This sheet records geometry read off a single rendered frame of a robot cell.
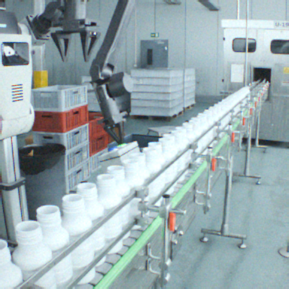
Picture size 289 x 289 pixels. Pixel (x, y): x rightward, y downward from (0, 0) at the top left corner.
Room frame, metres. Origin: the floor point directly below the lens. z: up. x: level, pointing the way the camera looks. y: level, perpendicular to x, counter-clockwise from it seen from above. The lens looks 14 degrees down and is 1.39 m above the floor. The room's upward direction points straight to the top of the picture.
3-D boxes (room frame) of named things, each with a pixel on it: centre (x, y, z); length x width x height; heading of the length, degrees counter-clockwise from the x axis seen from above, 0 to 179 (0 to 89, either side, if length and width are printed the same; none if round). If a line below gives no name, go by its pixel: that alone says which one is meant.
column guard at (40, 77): (10.90, 3.49, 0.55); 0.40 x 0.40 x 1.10; 68
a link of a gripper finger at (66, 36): (0.84, 0.19, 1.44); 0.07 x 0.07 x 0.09; 68
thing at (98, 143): (4.36, 0.79, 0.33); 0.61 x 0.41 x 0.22; 161
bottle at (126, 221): (0.70, 0.07, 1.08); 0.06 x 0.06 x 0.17
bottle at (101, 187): (0.64, 0.08, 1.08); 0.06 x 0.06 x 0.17
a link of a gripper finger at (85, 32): (0.82, 0.16, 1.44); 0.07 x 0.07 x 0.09; 68
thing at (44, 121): (3.68, 0.96, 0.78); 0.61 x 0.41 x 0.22; 165
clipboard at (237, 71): (5.63, -1.48, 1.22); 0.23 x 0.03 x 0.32; 68
